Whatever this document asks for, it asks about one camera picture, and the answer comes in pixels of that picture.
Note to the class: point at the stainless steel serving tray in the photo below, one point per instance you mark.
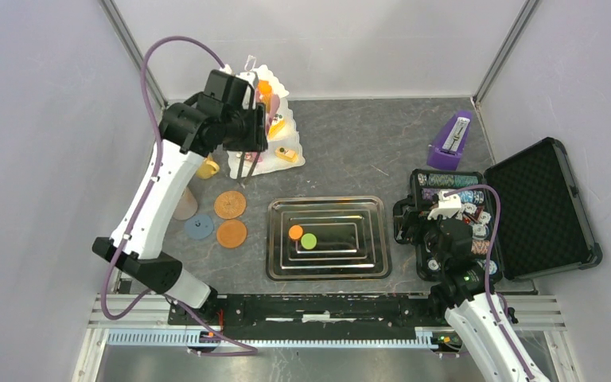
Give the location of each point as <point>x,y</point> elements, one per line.
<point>351,236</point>

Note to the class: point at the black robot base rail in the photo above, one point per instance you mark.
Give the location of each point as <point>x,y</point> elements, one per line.
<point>320,317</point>

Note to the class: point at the round wooden coaster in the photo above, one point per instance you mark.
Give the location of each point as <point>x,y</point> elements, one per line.
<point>231,234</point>

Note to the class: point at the black poker chip case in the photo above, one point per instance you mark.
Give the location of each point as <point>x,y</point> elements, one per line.
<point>526,213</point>

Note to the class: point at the woven rattan coaster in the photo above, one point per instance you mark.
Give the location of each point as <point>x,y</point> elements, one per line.
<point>230,205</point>

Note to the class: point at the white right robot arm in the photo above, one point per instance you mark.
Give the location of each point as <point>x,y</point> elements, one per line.
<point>463,295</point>

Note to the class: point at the purple metronome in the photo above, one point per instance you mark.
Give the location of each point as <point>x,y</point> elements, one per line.
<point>446,149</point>

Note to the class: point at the pink tall mug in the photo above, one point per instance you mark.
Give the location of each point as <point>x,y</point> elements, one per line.
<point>186,207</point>

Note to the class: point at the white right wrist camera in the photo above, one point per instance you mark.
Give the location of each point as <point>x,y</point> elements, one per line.
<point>447,205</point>

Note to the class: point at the yellow layered cake slice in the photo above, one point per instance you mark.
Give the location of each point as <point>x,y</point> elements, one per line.
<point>286,154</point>

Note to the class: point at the small round orange biscuit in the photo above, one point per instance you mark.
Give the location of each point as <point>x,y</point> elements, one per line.
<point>296,232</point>

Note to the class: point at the pink cake slice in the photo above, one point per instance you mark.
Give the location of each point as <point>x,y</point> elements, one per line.
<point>254,157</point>

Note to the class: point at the orange fish cookie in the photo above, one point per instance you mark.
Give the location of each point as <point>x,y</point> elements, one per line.
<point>265,92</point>

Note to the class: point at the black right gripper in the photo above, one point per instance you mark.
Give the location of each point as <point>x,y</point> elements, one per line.
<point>411,216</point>

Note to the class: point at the yellow mug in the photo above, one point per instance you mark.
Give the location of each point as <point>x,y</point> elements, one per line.
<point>207,169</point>

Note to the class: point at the white three-tier dessert stand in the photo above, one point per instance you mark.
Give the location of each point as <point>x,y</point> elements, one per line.
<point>289,135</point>

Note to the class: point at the blue grey coaster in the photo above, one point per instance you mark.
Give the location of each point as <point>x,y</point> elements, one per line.
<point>199,226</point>

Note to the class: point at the green patterned chip roll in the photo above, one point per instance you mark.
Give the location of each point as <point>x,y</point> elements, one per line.
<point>451,181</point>

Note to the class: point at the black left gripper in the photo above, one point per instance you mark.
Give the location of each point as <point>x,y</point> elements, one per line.
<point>257,140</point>

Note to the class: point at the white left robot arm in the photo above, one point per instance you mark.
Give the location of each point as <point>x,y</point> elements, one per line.
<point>135,246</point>

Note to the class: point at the yellow kiwi topped cake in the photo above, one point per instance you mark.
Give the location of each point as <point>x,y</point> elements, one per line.
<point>277,124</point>

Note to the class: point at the green round macaron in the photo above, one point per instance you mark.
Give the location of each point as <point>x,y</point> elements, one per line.
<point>308,241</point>

